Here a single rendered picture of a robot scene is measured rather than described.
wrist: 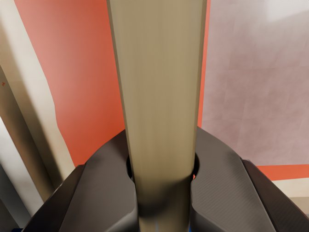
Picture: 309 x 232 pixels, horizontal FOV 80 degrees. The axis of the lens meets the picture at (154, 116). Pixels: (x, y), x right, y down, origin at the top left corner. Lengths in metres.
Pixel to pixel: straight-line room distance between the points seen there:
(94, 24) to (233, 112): 0.22
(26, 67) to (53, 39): 0.06
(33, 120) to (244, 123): 0.32
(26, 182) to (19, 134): 0.08
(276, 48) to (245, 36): 0.04
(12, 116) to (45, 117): 0.04
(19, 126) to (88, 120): 0.10
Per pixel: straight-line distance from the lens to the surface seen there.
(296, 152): 0.39
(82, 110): 0.30
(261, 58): 0.28
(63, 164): 0.37
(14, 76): 0.32
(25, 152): 0.35
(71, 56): 0.27
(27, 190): 0.39
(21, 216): 2.60
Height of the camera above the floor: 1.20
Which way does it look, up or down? 62 degrees down
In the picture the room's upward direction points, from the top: 178 degrees counter-clockwise
